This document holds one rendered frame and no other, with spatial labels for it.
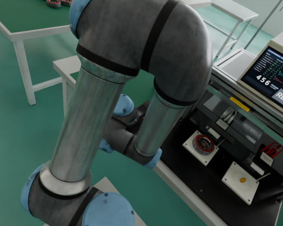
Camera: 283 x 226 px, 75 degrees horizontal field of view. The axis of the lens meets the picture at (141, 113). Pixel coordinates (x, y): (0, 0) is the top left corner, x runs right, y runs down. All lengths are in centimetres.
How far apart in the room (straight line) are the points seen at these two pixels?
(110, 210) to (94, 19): 37
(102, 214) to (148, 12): 39
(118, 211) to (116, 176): 119
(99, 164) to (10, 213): 66
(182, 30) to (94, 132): 23
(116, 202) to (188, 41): 36
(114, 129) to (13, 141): 134
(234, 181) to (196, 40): 85
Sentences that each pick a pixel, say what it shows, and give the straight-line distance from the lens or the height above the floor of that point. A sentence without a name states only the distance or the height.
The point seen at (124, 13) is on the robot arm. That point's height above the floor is 141.
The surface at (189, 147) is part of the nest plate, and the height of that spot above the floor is 78.
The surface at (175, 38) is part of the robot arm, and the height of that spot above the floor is 141.
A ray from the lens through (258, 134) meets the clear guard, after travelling 85.
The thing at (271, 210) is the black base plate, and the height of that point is 77.
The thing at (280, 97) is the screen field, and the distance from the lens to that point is 94.
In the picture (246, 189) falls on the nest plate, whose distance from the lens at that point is 107.
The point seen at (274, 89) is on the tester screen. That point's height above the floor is 118.
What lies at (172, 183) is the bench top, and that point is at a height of 74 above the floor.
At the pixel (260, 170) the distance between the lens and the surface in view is 104.
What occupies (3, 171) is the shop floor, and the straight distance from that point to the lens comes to 174.
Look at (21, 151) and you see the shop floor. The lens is 179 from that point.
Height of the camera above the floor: 152
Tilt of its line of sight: 46 degrees down
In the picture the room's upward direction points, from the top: 22 degrees clockwise
